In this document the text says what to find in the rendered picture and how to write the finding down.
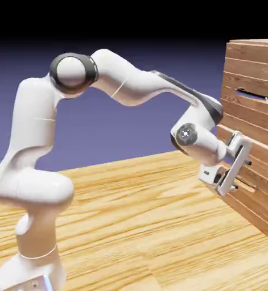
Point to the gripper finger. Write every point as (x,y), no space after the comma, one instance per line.
(248,162)
(234,186)

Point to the wooden drawer front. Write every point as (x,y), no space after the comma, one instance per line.
(261,211)
(245,75)

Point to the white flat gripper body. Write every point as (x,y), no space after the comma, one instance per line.
(237,163)

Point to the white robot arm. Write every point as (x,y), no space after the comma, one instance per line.
(33,141)

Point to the wooden plank cabinet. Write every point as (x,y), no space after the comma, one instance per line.
(261,52)

